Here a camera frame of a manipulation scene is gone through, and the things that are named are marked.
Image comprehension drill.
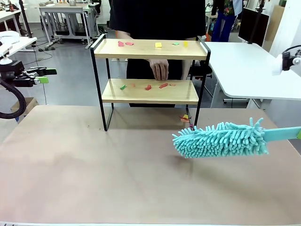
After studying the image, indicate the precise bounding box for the person's right hand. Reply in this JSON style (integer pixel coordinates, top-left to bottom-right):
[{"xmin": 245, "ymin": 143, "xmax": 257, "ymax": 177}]
[{"xmin": 149, "ymin": 58, "xmax": 170, "ymax": 81}]

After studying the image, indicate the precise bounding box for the white curved-edge desk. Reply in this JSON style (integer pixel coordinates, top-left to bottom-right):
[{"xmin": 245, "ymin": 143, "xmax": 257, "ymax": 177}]
[{"xmin": 204, "ymin": 41, "xmax": 301, "ymax": 109}]

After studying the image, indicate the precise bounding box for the cardboard box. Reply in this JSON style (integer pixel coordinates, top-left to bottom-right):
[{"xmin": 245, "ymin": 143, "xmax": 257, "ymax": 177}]
[{"xmin": 10, "ymin": 97, "xmax": 40, "ymax": 119}]

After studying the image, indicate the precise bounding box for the person in blue trousers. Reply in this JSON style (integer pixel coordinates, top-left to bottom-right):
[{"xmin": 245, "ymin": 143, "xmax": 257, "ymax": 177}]
[{"xmin": 211, "ymin": 0, "xmax": 243, "ymax": 43}]

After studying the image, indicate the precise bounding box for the black monitor pole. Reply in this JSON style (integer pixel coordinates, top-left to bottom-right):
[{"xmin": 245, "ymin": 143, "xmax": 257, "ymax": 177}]
[{"xmin": 248, "ymin": 0, "xmax": 266, "ymax": 45}]

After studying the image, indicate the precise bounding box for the black tripod pole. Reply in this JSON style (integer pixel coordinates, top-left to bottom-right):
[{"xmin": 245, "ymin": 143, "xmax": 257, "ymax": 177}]
[{"xmin": 17, "ymin": 0, "xmax": 33, "ymax": 39}]

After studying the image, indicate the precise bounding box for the brown cardboard sheet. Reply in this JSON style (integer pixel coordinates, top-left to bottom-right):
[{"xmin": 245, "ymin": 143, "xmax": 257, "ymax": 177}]
[{"xmin": 269, "ymin": 4, "xmax": 285, "ymax": 31}]

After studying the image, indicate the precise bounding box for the white side table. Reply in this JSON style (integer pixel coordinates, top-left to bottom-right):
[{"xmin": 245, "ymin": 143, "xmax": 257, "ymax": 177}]
[{"xmin": 0, "ymin": 36, "xmax": 38, "ymax": 57}]

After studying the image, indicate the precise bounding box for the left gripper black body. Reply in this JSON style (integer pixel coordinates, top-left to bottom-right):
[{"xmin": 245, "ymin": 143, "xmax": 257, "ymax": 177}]
[{"xmin": 0, "ymin": 60, "xmax": 36, "ymax": 88}]

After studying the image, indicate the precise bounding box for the person's left forearm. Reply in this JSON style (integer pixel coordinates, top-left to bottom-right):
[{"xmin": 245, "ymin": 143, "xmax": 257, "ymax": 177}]
[{"xmin": 182, "ymin": 60, "xmax": 191, "ymax": 80}]

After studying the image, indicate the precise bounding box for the black monitor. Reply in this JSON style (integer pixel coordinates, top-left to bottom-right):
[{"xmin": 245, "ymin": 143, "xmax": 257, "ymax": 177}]
[{"xmin": 238, "ymin": 7, "xmax": 270, "ymax": 47}]

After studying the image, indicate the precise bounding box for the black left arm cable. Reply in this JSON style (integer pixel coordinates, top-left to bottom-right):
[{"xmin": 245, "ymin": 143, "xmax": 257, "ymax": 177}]
[{"xmin": 0, "ymin": 77, "xmax": 27, "ymax": 120}]

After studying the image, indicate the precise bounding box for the person's right forearm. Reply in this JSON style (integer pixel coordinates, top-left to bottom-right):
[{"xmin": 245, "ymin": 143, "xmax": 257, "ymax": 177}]
[{"xmin": 116, "ymin": 30, "xmax": 132, "ymax": 40}]

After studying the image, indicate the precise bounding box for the person in black shirt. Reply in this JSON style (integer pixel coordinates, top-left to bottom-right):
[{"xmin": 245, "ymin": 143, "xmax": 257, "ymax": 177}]
[{"xmin": 108, "ymin": 0, "xmax": 206, "ymax": 108}]

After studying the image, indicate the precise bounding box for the black office chair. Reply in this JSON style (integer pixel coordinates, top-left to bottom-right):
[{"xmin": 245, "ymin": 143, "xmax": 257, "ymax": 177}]
[{"xmin": 188, "ymin": 60, "xmax": 214, "ymax": 82}]

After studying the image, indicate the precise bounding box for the two-tier wooden black-framed shelf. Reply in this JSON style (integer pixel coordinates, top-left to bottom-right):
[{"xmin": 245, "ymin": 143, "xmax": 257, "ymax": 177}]
[{"xmin": 90, "ymin": 33, "xmax": 211, "ymax": 133}]

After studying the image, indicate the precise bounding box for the teal microfiber duster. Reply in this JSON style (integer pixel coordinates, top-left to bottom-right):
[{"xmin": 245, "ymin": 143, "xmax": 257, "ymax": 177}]
[{"xmin": 172, "ymin": 117, "xmax": 301, "ymax": 159}]

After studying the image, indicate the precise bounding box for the grey-framed wooden workbench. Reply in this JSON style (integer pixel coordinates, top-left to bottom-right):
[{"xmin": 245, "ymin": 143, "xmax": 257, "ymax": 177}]
[{"xmin": 38, "ymin": 5, "xmax": 100, "ymax": 49}]

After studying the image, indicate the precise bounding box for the black floor cable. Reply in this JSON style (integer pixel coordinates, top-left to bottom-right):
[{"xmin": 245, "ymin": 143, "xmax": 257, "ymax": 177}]
[{"xmin": 32, "ymin": 40, "xmax": 54, "ymax": 64}]

